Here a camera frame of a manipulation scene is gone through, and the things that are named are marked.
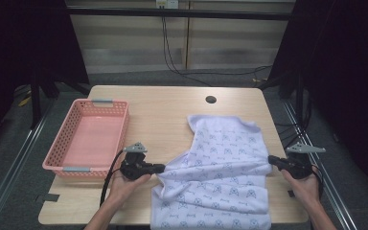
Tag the person's left hand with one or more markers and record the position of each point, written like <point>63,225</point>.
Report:
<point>126,188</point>

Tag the black metal stand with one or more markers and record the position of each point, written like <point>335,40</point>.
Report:
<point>35,102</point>
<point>299,99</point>

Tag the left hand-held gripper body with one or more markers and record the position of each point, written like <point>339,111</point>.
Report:
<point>135,167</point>

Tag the black horizontal bar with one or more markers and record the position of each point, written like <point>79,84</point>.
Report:
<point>124,12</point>

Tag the aluminium floor rail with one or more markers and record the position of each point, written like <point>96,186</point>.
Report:
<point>16,161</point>
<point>332,191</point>

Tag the yellow floor item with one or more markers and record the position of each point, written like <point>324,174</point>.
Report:
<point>24,101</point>

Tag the small black tape piece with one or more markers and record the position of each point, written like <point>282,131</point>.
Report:
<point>291,193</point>

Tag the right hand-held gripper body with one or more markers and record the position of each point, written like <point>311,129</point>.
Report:
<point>297,166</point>

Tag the pink plastic basket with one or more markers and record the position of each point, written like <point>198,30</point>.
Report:
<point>92,140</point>

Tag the white wall outlet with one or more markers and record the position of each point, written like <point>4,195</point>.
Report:
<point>167,3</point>

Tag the black curtain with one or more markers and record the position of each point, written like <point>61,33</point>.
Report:
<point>345,80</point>
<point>19,41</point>

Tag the black tape strip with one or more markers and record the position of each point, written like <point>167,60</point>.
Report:
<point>51,197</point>

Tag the person's right hand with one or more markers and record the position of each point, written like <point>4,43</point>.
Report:
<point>303,188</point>

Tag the white patterned garment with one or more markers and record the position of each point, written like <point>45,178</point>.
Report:
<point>220,159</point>

